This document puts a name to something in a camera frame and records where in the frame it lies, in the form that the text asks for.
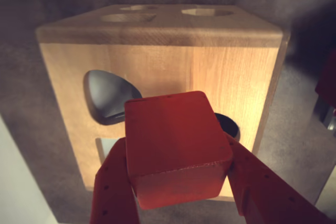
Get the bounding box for wooden shape sorter box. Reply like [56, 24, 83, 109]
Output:
[35, 4, 291, 203]

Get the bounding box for red wooden cube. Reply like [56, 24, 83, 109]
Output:
[123, 90, 234, 211]

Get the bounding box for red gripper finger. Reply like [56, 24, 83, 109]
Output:
[225, 132, 333, 224]
[89, 137, 141, 224]

